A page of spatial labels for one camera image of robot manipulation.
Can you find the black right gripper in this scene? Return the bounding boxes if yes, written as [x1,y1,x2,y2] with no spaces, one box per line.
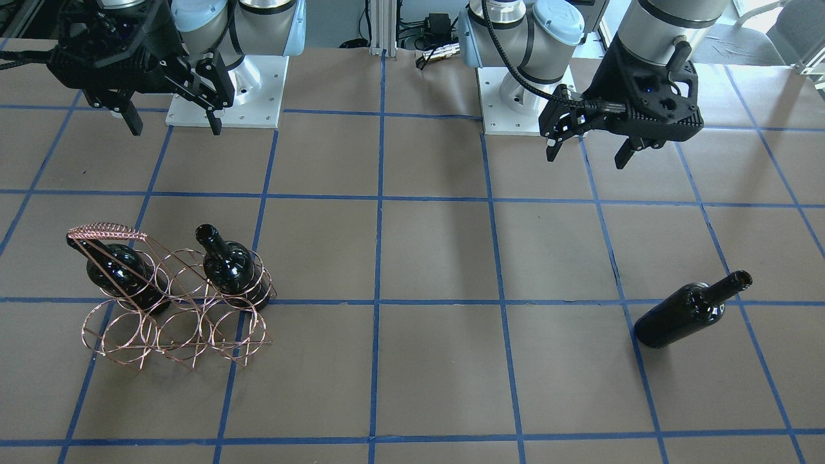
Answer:
[46,1,235,136]

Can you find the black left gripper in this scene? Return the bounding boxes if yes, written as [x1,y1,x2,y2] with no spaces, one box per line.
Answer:
[539,36,704,169]

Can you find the dark wine bottle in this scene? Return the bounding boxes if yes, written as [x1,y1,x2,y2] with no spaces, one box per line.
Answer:
[634,270,753,349]

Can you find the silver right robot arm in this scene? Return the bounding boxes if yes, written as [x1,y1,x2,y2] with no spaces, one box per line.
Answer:
[44,1,306,135]

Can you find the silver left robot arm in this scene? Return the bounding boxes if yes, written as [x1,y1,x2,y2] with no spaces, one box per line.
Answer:
[458,1,725,169]

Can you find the dark bottle in basket corner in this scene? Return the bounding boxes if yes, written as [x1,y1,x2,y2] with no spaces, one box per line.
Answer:
[195,224,270,311]

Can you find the black power adapter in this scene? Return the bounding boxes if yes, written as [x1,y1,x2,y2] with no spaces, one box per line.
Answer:
[425,12,452,36]

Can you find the grey office chair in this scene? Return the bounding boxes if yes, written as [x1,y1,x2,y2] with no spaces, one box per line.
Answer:
[690,1,824,75]

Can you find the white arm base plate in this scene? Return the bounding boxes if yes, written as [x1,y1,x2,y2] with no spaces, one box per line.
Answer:
[477,67,547,136]
[165,55,289,129]

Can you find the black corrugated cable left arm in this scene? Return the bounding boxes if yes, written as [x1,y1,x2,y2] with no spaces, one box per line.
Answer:
[480,0,627,115]

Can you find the dark bottle under basket handle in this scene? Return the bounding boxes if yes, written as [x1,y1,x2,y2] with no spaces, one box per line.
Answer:
[66,236,171,315]

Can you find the copper wire wine basket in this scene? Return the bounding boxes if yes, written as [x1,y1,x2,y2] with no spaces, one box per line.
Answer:
[66,222,277,370]

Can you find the aluminium frame post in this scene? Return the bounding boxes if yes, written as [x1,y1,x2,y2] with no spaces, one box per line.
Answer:
[365,0,400,59]

